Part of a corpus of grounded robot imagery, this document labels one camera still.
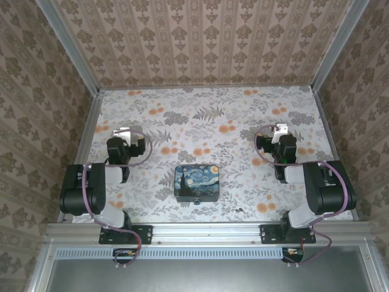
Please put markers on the grey metal panel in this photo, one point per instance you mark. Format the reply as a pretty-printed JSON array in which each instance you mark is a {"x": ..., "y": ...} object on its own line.
[{"x": 206, "y": 276}]

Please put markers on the Starry Night printed box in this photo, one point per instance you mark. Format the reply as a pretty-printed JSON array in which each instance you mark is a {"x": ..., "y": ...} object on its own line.
[{"x": 197, "y": 182}]

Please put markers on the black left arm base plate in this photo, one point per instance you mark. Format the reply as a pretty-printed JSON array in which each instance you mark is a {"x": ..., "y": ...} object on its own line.
[{"x": 143, "y": 234}]

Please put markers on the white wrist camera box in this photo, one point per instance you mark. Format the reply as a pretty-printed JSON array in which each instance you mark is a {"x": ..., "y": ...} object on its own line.
[
  {"x": 281, "y": 129},
  {"x": 123, "y": 134}
]

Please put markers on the aluminium cross rail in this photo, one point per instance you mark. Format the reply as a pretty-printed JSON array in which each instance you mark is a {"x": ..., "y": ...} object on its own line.
[{"x": 206, "y": 232}]

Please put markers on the teal padlock with silver shackle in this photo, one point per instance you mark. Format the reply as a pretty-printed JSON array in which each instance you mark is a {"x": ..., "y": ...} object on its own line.
[{"x": 197, "y": 201}]

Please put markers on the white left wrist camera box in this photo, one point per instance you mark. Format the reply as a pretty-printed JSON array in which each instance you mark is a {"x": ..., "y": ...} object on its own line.
[{"x": 123, "y": 134}]

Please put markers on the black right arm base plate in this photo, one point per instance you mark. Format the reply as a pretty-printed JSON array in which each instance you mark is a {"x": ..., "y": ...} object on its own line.
[{"x": 269, "y": 234}]

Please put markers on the aluminium corner post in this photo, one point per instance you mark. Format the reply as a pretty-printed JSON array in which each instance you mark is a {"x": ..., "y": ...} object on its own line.
[
  {"x": 71, "y": 48},
  {"x": 340, "y": 48}
]

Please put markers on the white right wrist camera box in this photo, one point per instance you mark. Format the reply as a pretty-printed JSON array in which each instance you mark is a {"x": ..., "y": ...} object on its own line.
[{"x": 281, "y": 129}]

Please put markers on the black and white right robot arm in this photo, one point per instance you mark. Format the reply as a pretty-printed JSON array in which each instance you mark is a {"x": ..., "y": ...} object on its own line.
[{"x": 328, "y": 194}]

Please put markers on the floral patterned table cover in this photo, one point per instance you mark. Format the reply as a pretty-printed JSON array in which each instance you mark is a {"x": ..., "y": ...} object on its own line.
[{"x": 212, "y": 121}]

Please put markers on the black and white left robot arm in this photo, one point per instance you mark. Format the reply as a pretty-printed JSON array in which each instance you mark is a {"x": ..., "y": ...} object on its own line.
[{"x": 76, "y": 194}]

